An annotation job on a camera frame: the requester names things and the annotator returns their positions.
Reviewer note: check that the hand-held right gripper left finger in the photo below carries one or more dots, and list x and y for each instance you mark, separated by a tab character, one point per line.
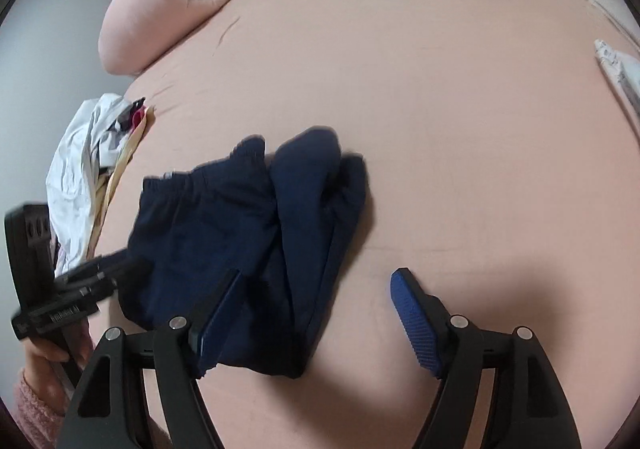
220	314

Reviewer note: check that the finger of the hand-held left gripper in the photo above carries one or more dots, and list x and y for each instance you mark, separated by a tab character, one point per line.
105	265
92	290

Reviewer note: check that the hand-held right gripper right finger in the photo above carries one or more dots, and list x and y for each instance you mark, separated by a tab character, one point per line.
415	324

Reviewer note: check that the navy shorts with white stripes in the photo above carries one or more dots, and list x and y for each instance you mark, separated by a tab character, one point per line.
225	229

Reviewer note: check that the folded patterned clothes stack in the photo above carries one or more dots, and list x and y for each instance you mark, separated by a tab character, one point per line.
612	56

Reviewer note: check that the person's left hand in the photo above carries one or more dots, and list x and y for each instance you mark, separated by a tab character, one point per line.
42	359

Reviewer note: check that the cream cloth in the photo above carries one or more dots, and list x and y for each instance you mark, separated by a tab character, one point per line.
117	169

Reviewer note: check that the white shirt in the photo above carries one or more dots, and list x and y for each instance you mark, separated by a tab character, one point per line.
75	164

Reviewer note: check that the red pink garment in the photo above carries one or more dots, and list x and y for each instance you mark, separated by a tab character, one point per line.
136	118

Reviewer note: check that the black garment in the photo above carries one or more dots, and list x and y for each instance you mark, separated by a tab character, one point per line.
131	108

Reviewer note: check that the bed with pink sheet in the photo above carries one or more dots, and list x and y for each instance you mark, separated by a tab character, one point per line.
425	129

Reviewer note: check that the pink rolled quilt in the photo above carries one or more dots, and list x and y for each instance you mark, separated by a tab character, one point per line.
150	19

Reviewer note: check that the pink printed folded garment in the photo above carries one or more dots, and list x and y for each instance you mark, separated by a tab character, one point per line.
631	94

